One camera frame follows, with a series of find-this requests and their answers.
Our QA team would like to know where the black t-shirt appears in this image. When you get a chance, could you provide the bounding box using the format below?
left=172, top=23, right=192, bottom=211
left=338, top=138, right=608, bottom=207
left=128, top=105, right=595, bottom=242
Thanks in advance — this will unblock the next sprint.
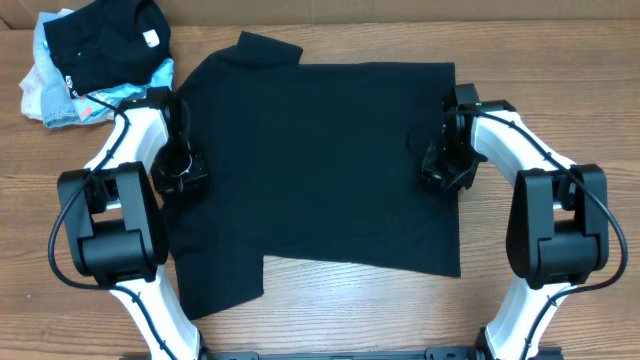
left=164, top=32, right=461, bottom=319

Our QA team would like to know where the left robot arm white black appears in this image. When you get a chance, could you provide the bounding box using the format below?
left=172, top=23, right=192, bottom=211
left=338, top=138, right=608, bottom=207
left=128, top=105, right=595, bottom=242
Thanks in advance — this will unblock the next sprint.
left=48, top=87, right=212, bottom=359

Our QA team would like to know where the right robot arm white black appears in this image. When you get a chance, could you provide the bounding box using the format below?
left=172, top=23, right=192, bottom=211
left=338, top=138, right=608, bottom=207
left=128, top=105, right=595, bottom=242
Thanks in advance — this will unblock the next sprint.
left=421, top=84, right=611, bottom=359

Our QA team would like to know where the light blue printed garment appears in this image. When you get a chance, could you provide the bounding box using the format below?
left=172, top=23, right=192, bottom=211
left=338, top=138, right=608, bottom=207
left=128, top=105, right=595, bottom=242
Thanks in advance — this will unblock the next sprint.
left=65, top=58, right=174, bottom=123

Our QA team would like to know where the grey denim garment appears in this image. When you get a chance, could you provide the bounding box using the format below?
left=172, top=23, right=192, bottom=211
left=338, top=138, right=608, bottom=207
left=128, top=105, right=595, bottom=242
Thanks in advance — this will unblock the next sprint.
left=32, top=11, right=121, bottom=129

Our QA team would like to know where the folded black shirt on pile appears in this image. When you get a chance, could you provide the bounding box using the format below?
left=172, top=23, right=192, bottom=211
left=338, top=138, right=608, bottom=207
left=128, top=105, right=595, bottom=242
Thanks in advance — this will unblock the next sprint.
left=43, top=0, right=171, bottom=97

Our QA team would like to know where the pale pink garment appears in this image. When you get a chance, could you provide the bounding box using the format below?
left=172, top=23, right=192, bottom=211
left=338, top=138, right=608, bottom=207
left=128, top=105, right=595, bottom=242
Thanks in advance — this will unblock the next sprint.
left=19, top=12, right=59, bottom=124

